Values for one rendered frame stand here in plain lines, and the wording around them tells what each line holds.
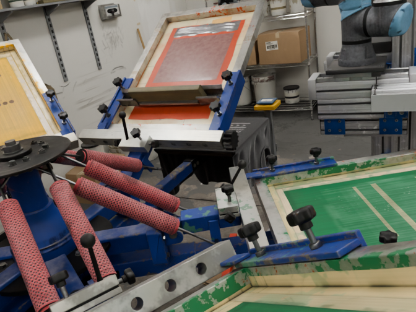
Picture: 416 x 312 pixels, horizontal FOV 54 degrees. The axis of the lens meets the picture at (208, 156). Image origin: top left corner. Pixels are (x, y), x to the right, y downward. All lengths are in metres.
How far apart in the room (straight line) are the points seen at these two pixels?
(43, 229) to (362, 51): 1.34
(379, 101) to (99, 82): 3.21
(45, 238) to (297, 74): 4.64
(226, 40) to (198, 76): 0.23
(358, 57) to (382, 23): 0.16
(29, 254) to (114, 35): 3.84
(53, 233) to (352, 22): 1.33
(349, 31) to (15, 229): 1.39
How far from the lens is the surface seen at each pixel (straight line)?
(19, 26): 3.83
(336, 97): 1.84
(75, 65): 4.18
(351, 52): 1.79
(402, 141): 2.09
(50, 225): 1.23
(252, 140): 2.03
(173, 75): 1.94
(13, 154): 1.19
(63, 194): 1.05
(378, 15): 1.73
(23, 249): 0.99
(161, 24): 2.25
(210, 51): 1.95
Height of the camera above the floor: 1.63
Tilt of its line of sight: 22 degrees down
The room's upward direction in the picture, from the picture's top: 10 degrees counter-clockwise
